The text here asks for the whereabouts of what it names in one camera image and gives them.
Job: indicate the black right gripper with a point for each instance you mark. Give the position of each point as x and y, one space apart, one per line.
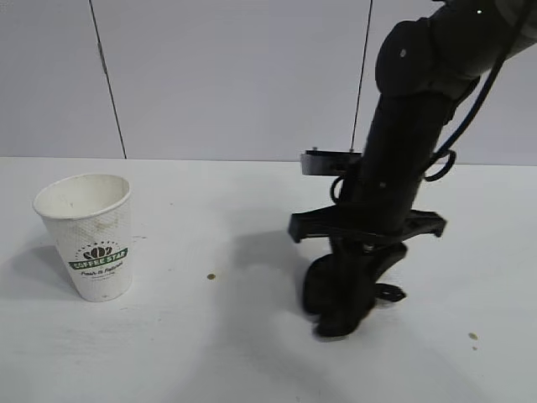
377 205

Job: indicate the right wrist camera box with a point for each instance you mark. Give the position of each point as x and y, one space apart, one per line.
319 163

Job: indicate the white Coffee Star paper cup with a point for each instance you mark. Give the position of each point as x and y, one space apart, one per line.
96 268

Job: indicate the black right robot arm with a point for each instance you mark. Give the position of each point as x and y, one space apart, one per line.
419 54

